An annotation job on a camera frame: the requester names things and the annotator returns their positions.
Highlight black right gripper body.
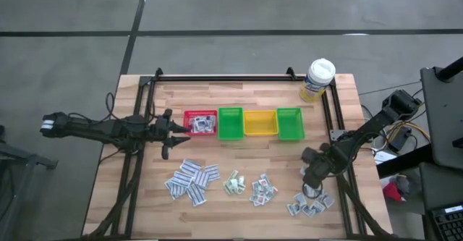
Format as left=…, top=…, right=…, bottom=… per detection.
left=302, top=143, right=339, bottom=190

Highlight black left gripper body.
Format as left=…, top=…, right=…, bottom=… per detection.
left=146, top=108, right=174, bottom=161

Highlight red plastic basket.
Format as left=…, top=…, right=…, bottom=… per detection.
left=182, top=109, right=218, bottom=136

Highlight silver mounting plate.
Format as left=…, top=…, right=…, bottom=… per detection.
left=328, top=128, right=344, bottom=143

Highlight green plastic basket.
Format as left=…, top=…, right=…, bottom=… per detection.
left=217, top=106, right=245, bottom=141
left=276, top=107, right=306, bottom=142

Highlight white paper sheet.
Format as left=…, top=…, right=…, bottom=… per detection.
left=372, top=149, right=398, bottom=166

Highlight yellow plastic basket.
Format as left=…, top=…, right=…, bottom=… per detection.
left=242, top=109, right=279, bottom=137

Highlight red cloth bundle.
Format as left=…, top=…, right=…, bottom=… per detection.
left=382, top=182, right=403, bottom=203

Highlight black metal bar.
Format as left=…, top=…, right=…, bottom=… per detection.
left=375, top=143, right=433, bottom=179

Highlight black power supply box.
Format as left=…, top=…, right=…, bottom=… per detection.
left=388, top=126, right=413, bottom=153

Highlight grey cloth bundle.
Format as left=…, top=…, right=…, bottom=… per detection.
left=396, top=174, right=413, bottom=195

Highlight Lysol wipes canister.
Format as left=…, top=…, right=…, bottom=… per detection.
left=299, top=58, right=336, bottom=103

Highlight dark grey desk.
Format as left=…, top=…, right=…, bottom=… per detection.
left=419, top=161, right=463, bottom=241

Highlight grey side table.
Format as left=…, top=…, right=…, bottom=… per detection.
left=419, top=65, right=463, bottom=172

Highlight black keyboard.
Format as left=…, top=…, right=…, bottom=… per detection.
left=430, top=203, right=463, bottom=241

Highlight black stand legs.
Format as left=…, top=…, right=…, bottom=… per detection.
left=0, top=124, right=59, bottom=241

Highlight black pole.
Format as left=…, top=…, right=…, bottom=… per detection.
left=436, top=56, right=463, bottom=83

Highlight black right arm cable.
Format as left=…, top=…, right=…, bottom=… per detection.
left=302, top=182, right=323, bottom=200

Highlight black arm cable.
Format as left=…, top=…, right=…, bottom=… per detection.
left=302, top=182, right=323, bottom=200
left=103, top=91, right=121, bottom=123

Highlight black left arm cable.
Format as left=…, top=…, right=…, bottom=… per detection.
left=103, top=91, right=121, bottom=123

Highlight black table edge rail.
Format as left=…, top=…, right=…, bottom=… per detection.
left=83, top=67, right=394, bottom=240

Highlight thin black floor cable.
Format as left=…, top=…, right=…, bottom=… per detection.
left=357, top=80, right=422, bottom=97

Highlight yellow cable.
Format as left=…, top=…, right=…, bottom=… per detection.
left=386, top=120, right=431, bottom=143

